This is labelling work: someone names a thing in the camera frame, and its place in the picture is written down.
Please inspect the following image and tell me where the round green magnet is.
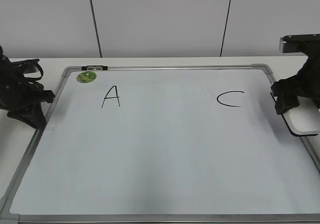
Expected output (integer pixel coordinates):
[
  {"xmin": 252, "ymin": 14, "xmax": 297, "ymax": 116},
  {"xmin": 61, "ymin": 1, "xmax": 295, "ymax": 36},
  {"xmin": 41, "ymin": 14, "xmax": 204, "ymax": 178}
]
[{"xmin": 76, "ymin": 71, "xmax": 97, "ymax": 83}]

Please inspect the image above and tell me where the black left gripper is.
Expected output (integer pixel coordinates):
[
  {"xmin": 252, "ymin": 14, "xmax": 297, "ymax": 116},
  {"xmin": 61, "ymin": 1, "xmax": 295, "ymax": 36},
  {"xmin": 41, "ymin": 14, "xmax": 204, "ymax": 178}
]
[{"xmin": 0, "ymin": 49, "xmax": 55, "ymax": 129}]

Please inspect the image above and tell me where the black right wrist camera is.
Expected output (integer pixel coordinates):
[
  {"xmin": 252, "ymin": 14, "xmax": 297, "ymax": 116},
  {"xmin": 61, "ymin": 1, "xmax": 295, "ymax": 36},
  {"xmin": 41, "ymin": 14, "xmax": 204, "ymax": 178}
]
[{"xmin": 279, "ymin": 34, "xmax": 320, "ymax": 54}]

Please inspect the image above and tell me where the white board with grey frame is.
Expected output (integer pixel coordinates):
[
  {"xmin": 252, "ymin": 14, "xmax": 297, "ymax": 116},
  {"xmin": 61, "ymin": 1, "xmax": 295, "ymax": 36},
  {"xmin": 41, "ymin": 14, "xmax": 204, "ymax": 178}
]
[{"xmin": 0, "ymin": 64, "xmax": 320, "ymax": 224}]

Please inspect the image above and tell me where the white board eraser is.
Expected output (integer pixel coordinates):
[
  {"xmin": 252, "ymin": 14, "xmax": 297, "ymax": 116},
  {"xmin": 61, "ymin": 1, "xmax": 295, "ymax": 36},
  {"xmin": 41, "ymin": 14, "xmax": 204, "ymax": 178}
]
[{"xmin": 266, "ymin": 97, "xmax": 320, "ymax": 137}]

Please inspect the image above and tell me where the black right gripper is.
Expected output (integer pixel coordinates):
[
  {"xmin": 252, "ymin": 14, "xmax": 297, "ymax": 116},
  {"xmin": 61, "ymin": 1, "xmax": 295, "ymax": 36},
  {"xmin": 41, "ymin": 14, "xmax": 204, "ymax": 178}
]
[{"xmin": 271, "ymin": 50, "xmax": 320, "ymax": 115}]

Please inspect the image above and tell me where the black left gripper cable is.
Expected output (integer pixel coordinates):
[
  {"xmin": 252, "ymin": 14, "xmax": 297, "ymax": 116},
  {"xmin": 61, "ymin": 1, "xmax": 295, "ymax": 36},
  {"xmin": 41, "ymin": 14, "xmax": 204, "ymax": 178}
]
[{"xmin": 8, "ymin": 58, "xmax": 45, "ymax": 83}]

